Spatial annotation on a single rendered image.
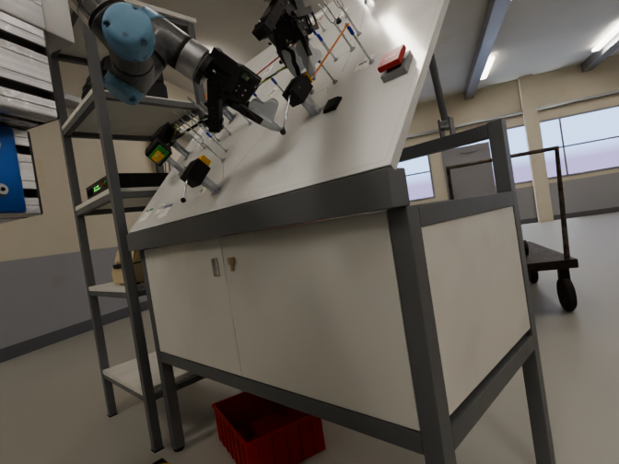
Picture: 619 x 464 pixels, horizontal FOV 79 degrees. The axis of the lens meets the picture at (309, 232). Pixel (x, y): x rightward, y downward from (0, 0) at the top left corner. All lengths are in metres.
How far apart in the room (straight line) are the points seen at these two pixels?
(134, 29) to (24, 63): 0.29
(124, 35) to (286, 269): 0.53
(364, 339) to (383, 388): 0.10
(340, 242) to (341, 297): 0.11
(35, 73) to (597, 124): 11.02
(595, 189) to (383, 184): 10.48
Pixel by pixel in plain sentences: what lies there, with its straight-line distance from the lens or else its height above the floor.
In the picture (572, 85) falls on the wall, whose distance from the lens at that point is 11.22.
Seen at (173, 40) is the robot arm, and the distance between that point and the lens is 0.89.
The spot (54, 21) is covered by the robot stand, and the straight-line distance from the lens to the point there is 0.51.
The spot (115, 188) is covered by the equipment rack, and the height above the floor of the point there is 1.05.
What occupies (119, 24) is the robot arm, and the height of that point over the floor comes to 1.15.
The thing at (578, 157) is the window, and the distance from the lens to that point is 10.96.
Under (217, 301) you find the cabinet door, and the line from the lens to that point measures 1.14.
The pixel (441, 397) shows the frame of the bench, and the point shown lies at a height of 0.47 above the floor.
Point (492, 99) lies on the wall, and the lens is 10.84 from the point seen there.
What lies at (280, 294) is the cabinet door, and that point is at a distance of 0.90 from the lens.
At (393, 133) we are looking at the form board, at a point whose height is 0.93.
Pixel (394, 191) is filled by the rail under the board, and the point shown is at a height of 0.83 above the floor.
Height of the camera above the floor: 0.79
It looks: 1 degrees down
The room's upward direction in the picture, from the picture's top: 9 degrees counter-clockwise
